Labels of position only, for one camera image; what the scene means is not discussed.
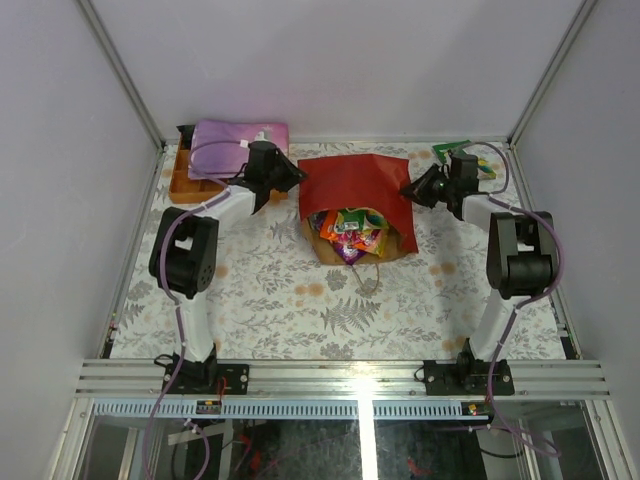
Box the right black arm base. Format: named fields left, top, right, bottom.
left=422, top=351, right=515, bottom=397

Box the purple cable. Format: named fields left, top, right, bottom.
left=464, top=141, right=565, bottom=460
left=142, top=139, right=251, bottom=480

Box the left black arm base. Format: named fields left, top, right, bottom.
left=168, top=352, right=250, bottom=397

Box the red paper bag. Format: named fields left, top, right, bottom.
left=298, top=153, right=419, bottom=266

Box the yellow candy packet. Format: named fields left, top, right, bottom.
left=333, top=208, right=389, bottom=253

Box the orange wooden tray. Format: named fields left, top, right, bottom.
left=168, top=133, right=289, bottom=205

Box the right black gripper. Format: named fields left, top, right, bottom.
left=398, top=165, right=455, bottom=210

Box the green snack packet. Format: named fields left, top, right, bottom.
left=432, top=140, right=497, bottom=180

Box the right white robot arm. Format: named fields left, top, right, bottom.
left=400, top=152, right=564, bottom=395

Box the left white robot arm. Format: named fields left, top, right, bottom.
left=148, top=140, right=306, bottom=395

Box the purple folded cloth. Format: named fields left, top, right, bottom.
left=188, top=119, right=289, bottom=180

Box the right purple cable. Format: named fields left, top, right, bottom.
left=464, top=141, right=565, bottom=460

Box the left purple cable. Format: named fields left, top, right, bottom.
left=142, top=139, right=251, bottom=480

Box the purple candy packet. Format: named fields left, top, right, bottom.
left=332, top=242, right=368, bottom=266

